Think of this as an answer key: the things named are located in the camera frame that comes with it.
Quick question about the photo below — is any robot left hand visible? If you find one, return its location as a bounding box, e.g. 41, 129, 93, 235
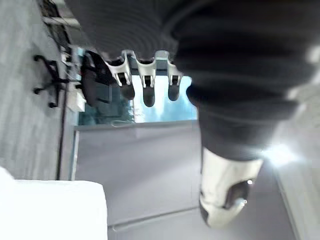
64, 0, 320, 229

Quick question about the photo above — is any window glass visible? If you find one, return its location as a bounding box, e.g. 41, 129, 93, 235
76, 47, 199, 125

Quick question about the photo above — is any black office chair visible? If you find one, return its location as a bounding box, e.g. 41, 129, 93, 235
33, 49, 114, 109

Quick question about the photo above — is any grey roller blind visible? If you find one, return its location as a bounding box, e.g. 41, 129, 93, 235
73, 119, 202, 227

